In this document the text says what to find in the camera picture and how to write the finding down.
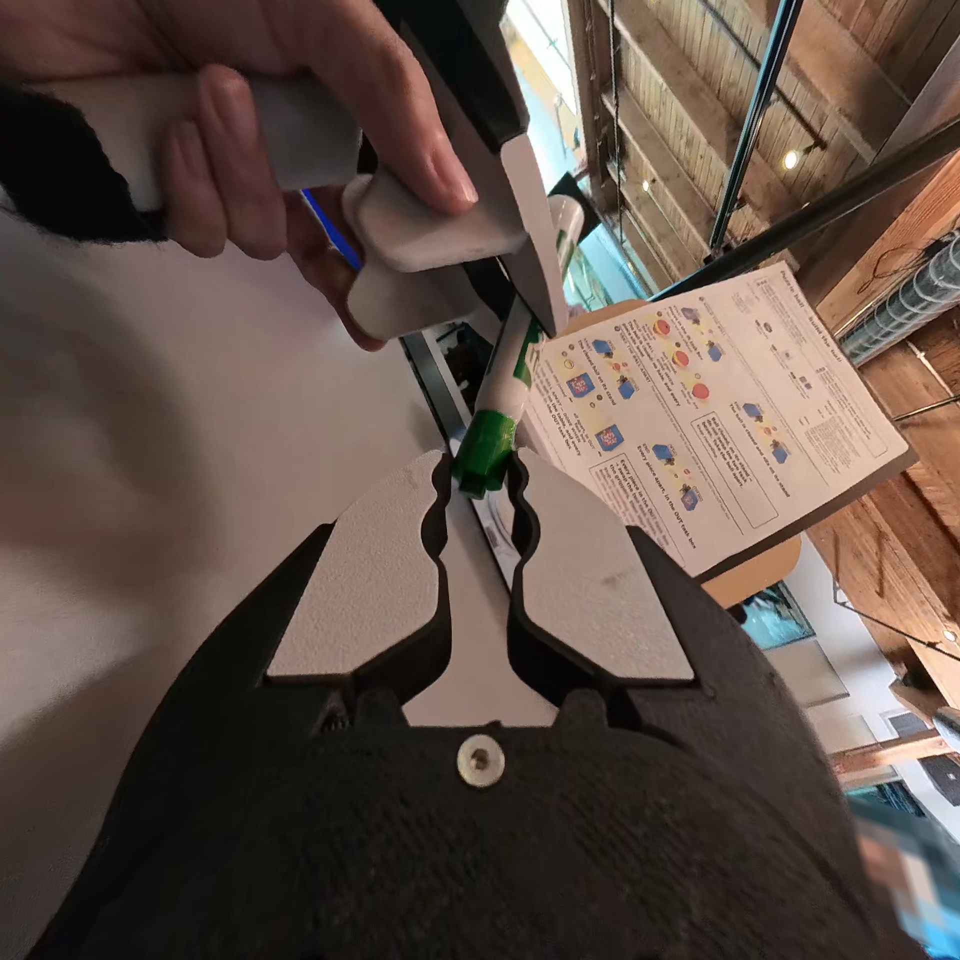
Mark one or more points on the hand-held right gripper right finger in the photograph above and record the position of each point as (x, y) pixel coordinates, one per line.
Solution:
(600, 592)

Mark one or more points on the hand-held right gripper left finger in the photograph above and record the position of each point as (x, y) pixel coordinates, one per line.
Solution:
(360, 577)

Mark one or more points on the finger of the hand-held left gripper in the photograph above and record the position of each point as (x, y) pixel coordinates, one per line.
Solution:
(536, 225)

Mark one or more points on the green dry erase marker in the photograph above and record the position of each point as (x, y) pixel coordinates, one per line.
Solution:
(499, 375)

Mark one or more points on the person's left hand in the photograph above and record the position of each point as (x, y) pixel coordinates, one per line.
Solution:
(337, 45)

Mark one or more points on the wooden document stand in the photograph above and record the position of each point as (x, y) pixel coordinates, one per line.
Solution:
(750, 577)

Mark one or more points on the printed instruction sheet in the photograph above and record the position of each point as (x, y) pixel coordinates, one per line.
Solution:
(712, 412)

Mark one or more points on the teal metal rod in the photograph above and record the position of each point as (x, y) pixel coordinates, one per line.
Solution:
(750, 127)

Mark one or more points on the black metal beam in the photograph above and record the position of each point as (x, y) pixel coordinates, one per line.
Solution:
(825, 202)

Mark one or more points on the silver ventilation duct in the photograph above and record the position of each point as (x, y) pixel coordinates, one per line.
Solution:
(900, 300)

